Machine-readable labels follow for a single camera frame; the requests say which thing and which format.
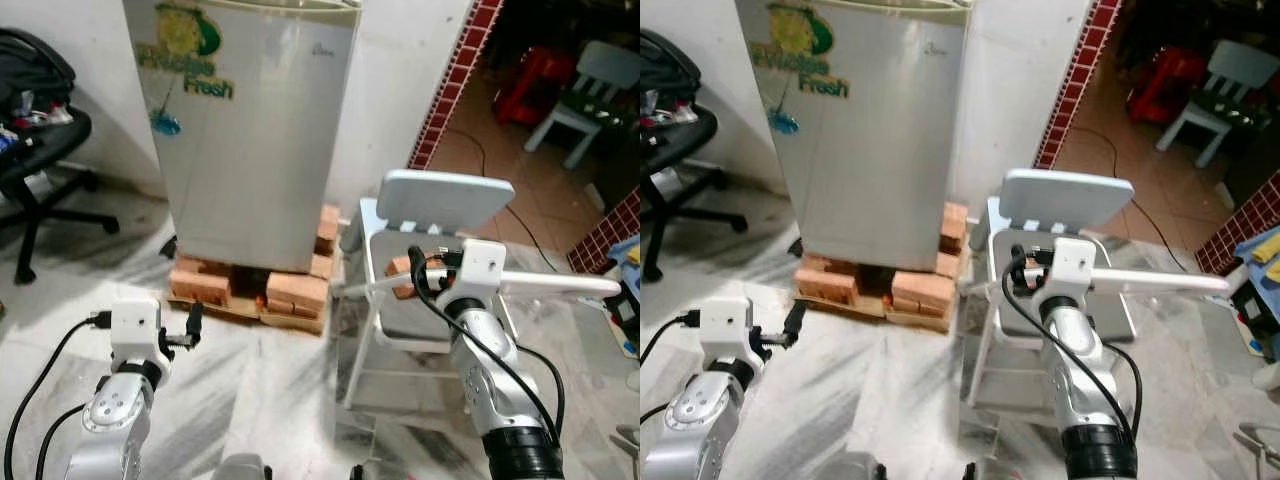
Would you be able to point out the wide orange brick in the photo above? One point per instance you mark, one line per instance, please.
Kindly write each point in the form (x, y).
(922, 292)
(298, 293)

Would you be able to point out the black office chair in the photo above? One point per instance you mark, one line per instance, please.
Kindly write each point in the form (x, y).
(40, 165)
(680, 150)

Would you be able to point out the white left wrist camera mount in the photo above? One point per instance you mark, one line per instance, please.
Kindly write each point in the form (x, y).
(135, 335)
(725, 335)

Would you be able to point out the blue plastic crate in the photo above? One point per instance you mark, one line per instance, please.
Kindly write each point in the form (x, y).
(1250, 258)
(625, 252)

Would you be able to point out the silver mini fridge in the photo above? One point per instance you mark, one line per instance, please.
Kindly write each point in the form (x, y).
(260, 150)
(880, 150)

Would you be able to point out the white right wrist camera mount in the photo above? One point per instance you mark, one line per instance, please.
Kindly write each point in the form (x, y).
(485, 265)
(1075, 262)

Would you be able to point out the black device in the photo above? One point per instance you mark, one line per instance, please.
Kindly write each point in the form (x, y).
(1255, 315)
(625, 310)

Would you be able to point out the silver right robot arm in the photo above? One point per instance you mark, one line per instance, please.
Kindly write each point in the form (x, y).
(1075, 370)
(490, 370)

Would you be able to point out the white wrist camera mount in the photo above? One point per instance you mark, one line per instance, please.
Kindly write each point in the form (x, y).
(1075, 262)
(725, 335)
(485, 265)
(135, 335)

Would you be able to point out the small white slatted chair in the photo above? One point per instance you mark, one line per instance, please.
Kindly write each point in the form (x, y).
(1240, 65)
(610, 65)

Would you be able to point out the small orange brick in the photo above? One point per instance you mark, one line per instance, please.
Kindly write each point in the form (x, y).
(956, 222)
(330, 222)
(324, 265)
(948, 264)

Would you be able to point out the large white plastic chair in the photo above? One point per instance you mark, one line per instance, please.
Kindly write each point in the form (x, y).
(1065, 200)
(445, 200)

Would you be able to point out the long orange brick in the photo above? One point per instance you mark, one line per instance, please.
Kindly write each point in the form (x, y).
(828, 285)
(200, 283)

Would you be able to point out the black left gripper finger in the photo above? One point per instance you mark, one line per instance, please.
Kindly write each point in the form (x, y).
(796, 322)
(195, 322)

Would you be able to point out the red plastic stool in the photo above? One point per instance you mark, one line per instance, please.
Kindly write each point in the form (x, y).
(1165, 85)
(535, 85)

